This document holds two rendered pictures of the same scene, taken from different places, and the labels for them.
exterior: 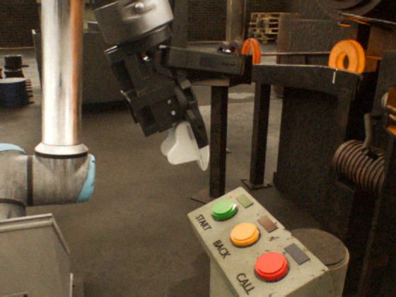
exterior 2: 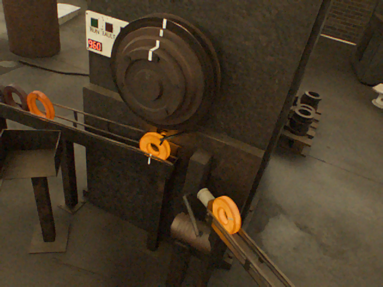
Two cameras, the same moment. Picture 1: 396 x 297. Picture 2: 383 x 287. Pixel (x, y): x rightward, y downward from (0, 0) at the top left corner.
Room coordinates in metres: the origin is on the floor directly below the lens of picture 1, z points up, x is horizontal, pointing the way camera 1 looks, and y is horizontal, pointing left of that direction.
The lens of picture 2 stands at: (0.48, 0.30, 1.68)
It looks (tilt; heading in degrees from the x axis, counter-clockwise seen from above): 37 degrees down; 309
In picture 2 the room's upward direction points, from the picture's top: 11 degrees clockwise
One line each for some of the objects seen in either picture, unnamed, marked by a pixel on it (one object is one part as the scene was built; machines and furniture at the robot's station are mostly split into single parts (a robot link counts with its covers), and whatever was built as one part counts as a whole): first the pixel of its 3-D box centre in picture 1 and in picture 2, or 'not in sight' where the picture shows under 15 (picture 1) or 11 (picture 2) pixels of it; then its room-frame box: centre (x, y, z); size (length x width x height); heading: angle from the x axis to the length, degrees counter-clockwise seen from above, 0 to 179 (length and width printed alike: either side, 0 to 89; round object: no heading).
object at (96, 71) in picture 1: (92, 66); not in sight; (3.70, 1.03, 0.39); 1.03 x 0.83 x 0.79; 114
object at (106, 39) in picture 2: not in sight; (110, 37); (1.69, -0.53, 1.15); 0.26 x 0.02 x 0.18; 20
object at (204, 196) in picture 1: (215, 130); (38, 196); (1.71, -0.10, 0.36); 0.26 x 0.20 x 0.72; 55
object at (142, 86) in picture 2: not in sight; (149, 84); (1.30, -0.45, 1.11); 0.28 x 0.06 x 0.28; 20
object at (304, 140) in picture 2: not in sight; (263, 97); (1.80, -2.46, 0.22); 1.20 x 0.81 x 0.44; 18
